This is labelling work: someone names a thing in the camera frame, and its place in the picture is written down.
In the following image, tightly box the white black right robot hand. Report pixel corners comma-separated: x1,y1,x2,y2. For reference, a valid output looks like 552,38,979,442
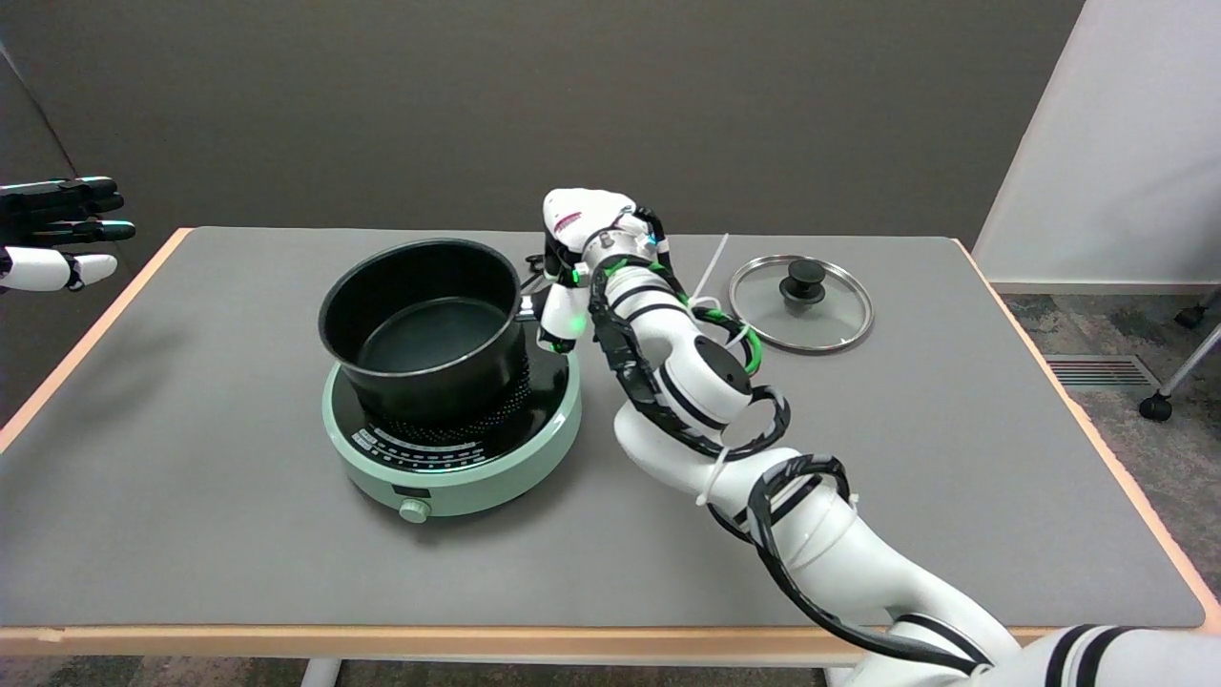
536,188,638,355

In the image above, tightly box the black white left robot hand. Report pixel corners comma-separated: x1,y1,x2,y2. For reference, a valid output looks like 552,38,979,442
0,177,137,295

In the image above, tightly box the black cooking pot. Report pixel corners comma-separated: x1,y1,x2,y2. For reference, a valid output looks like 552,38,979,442
318,239,543,427

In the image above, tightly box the green round induction cooker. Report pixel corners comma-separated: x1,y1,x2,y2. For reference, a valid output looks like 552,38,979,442
321,329,583,525

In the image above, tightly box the glass pot lid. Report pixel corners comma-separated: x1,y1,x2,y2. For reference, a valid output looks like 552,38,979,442
728,255,875,354

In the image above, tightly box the grey table mat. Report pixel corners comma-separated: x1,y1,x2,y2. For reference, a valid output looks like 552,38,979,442
0,227,1207,629

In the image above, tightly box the floor air vent grille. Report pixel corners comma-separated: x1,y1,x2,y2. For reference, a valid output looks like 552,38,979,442
1043,354,1163,389

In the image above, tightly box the chair leg with caster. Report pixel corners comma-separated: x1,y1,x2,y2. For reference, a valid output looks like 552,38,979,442
1139,324,1221,423

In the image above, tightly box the black caster wheel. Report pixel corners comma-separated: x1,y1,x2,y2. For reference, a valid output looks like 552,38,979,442
1174,291,1221,330

